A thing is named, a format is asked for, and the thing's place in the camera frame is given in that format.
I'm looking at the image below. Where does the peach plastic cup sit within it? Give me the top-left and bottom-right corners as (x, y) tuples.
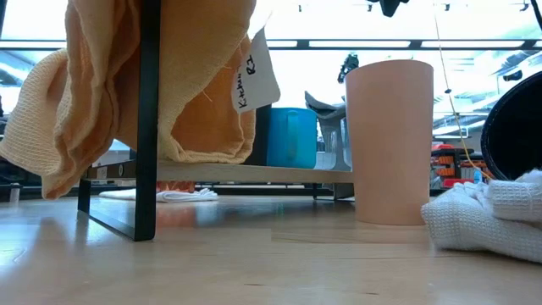
(345, 58), (435, 226)

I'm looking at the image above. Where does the light blue plastic mug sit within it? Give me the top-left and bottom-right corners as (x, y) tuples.
(266, 107), (318, 169)

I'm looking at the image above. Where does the navy enamel mug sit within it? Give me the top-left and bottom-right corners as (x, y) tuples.
(480, 70), (542, 181)

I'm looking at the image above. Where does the black hanging device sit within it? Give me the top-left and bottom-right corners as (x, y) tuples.
(337, 53), (360, 85)

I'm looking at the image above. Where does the white handwritten paper tag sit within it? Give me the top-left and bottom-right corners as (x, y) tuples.
(230, 25), (281, 114)

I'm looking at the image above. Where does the orange bin storage rack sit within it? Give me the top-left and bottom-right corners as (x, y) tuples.
(430, 143), (488, 190)

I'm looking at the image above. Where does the white checked waffle towel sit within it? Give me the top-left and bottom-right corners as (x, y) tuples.
(421, 168), (542, 264)

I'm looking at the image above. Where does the white folded napkin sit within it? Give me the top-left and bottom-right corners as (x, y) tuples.
(98, 187), (220, 203)

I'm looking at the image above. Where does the yellow waffle kitchen towel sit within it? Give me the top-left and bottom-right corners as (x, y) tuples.
(0, 0), (257, 200)

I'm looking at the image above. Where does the black ceiling light rail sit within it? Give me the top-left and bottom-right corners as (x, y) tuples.
(0, 38), (542, 51)

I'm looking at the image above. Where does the thin yellow hanging cord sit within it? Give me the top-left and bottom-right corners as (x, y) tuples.
(432, 0), (495, 181)

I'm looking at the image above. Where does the wooden shelf black metal frame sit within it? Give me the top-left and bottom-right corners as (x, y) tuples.
(77, 0), (357, 242)

